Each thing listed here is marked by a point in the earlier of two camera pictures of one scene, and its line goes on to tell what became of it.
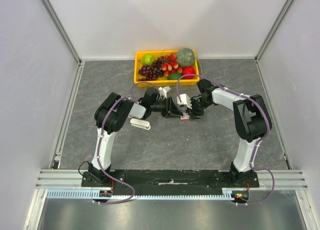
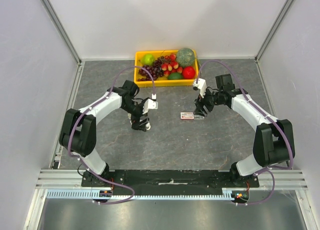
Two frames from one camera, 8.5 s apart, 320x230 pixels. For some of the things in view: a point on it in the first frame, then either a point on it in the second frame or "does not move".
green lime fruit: x=174 y=76 does not move
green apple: x=148 y=59 does not move
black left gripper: x=171 y=109 → x=142 y=105
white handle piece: x=163 y=92 → x=139 y=123
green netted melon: x=185 y=57 does not move
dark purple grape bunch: x=151 y=73 does not move
